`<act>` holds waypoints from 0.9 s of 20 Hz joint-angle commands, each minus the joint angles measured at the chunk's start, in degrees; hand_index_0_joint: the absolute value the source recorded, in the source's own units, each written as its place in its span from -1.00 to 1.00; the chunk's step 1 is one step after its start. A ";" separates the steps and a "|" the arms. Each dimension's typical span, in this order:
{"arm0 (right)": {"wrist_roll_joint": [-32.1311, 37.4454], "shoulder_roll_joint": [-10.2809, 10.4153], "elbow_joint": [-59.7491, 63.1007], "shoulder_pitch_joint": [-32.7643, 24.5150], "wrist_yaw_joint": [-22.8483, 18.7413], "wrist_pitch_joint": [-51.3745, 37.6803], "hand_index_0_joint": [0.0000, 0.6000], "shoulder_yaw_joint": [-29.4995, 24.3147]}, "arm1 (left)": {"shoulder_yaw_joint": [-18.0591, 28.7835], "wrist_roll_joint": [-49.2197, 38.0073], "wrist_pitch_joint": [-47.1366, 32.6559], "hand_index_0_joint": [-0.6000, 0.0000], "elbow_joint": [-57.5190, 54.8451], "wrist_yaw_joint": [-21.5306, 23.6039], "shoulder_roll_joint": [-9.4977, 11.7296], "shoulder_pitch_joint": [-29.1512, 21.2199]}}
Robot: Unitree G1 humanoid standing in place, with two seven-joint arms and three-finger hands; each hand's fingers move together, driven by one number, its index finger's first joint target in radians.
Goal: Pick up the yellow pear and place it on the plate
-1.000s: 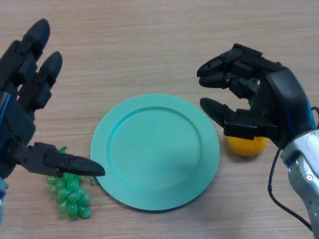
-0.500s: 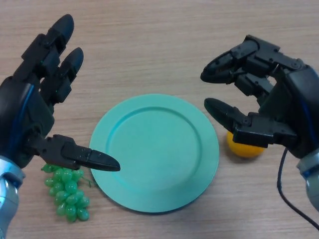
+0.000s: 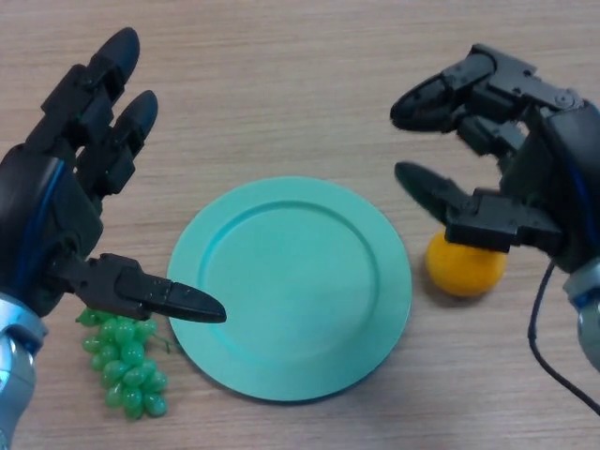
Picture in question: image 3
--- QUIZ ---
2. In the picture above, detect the turquoise round plate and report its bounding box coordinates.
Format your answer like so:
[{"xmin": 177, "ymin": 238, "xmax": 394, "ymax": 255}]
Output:
[{"xmin": 167, "ymin": 175, "xmax": 413, "ymax": 404}]

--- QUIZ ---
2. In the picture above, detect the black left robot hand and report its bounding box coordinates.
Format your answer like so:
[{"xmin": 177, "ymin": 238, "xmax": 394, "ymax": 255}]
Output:
[{"xmin": 0, "ymin": 26, "xmax": 228, "ymax": 324}]

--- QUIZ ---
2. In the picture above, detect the yellow pear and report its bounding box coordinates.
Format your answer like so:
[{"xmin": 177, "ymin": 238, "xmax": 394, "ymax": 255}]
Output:
[{"xmin": 425, "ymin": 231, "xmax": 508, "ymax": 299}]

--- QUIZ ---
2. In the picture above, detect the green grape bunch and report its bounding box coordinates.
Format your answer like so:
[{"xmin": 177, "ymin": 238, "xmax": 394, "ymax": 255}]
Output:
[{"xmin": 75, "ymin": 307, "xmax": 169, "ymax": 422}]

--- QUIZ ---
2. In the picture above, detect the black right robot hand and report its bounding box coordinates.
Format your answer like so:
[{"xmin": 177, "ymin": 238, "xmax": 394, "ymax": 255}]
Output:
[{"xmin": 390, "ymin": 43, "xmax": 600, "ymax": 276}]

